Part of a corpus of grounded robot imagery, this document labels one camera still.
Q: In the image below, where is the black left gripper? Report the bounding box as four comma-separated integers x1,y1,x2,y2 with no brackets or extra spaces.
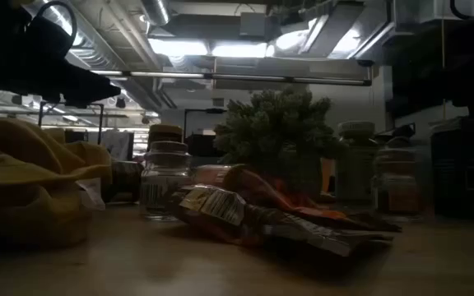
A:
0,7,122,109

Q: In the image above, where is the purple label spice jar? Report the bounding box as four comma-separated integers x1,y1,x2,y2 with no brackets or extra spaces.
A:
147,123,184,145

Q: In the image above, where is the brown yellow label can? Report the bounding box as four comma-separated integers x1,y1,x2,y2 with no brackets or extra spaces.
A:
111,160,144,203

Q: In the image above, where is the clear glass spice jar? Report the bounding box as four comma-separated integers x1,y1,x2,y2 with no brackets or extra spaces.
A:
139,141,193,222

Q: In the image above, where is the brown label spice jar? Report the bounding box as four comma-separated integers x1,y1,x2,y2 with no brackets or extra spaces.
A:
371,136,422,215

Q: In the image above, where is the white lid spice jar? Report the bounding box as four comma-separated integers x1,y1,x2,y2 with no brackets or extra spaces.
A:
335,120,380,203

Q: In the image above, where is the brown taco seasoning packet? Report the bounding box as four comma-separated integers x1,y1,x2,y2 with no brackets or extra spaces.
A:
170,183,395,258
222,163,403,233

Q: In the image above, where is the ceiling light panel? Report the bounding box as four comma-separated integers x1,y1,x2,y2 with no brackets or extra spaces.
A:
211,42,269,58
148,38,209,57

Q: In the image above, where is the yellow cloth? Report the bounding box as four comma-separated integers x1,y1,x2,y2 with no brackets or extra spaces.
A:
0,117,114,252

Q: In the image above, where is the dark purple cloth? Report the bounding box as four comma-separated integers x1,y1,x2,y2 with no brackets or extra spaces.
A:
374,122,417,145

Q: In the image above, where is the black box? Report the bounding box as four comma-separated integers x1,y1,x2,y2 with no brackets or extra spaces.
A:
185,133,221,157

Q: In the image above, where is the grey ventilation box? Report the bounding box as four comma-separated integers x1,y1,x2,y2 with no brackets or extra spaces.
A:
239,11,267,39

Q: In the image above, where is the green succulent potted plant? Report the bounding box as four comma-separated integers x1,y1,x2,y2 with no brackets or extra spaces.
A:
213,87,339,202

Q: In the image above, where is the black frame stand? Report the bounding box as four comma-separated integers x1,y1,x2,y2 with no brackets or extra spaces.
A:
37,101,105,146
183,107,228,143

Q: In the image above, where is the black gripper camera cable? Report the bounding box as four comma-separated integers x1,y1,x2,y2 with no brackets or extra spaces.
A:
26,0,79,58
449,0,474,21

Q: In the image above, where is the silver round air duct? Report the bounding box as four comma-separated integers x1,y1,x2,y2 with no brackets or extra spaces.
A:
140,0,171,26

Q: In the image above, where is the horizontal metal rail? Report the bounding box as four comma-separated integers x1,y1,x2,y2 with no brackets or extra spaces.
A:
91,68,373,87

